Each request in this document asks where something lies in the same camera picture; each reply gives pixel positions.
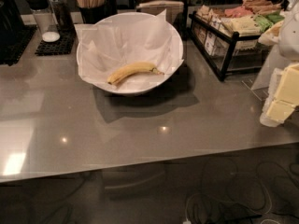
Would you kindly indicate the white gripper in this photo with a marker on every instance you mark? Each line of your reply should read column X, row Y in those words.
column 290, row 36

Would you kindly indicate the yellow banana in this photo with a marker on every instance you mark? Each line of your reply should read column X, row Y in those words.
column 130, row 69

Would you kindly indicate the white bowl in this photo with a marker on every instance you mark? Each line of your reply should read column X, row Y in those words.
column 129, row 52

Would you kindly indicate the black condiment rack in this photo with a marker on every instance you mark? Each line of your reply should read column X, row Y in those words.
column 226, row 53

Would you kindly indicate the green tea packets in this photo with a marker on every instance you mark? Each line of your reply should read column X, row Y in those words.
column 267, row 21

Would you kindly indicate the brown sugar packets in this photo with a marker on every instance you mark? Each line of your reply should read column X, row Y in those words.
column 261, row 7

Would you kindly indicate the pink sweetener packets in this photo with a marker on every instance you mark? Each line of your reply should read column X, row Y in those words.
column 237, row 12

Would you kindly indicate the brown paper bag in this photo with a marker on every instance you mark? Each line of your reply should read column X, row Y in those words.
column 173, row 8

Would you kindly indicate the white paper liner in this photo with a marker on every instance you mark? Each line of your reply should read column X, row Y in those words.
column 124, row 47

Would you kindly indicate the cup of wooden stirrers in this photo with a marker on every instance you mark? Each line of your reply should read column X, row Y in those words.
column 91, row 10

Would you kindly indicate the black rubber mat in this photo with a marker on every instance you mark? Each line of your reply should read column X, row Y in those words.
column 60, row 47

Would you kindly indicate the dark pepper shaker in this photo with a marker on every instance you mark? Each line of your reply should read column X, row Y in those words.
column 62, row 14

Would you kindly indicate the glass sugar shaker black lid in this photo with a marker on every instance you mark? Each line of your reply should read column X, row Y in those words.
column 44, row 20

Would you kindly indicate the large black mat left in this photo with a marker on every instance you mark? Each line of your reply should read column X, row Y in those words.
column 11, row 52

